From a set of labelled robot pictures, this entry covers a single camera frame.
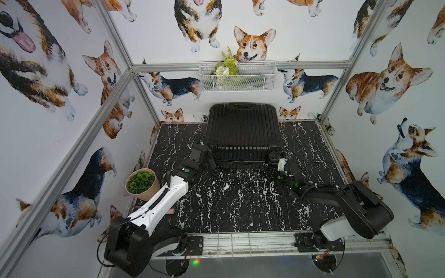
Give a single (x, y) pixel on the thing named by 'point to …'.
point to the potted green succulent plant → (142, 183)
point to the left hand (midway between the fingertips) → (217, 156)
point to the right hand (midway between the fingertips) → (261, 167)
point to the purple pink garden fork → (168, 211)
